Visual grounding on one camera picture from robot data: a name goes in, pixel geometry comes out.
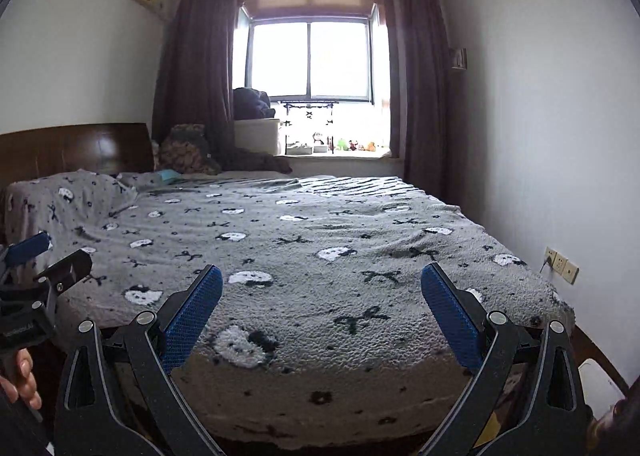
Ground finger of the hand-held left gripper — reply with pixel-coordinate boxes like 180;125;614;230
0;231;53;281
34;248;94;297

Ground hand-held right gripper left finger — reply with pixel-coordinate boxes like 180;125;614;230
54;263;224;456

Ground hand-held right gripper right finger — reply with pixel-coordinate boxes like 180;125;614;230
417;263;595;456

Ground person's left hand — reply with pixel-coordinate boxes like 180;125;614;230
0;348;44;411

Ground grey printed pillow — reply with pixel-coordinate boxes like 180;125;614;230
4;171;140;241

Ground dark wooden headboard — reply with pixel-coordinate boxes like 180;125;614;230
0;123;156;247

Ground white plastic container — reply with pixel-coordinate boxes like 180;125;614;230
577;358;626;407

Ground grey patterned bed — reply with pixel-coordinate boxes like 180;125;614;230
5;171;576;447

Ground dark brown cloth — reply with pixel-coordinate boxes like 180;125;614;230
215;146;293;175

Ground brown patterned cushion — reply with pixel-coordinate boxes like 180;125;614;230
159;124;221;175

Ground white storage box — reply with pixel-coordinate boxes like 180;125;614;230
234;117;282;157

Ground dark clothes pile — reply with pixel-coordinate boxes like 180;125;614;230
232;86;276;121

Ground black clip drying rack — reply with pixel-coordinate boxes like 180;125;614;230
282;102;337;154

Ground brown curtain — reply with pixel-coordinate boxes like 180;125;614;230
397;0;451;199
152;0;241;171

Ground window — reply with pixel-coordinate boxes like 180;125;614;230
232;0;401;157

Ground beige wall socket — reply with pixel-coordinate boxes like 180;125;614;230
544;246;580;284

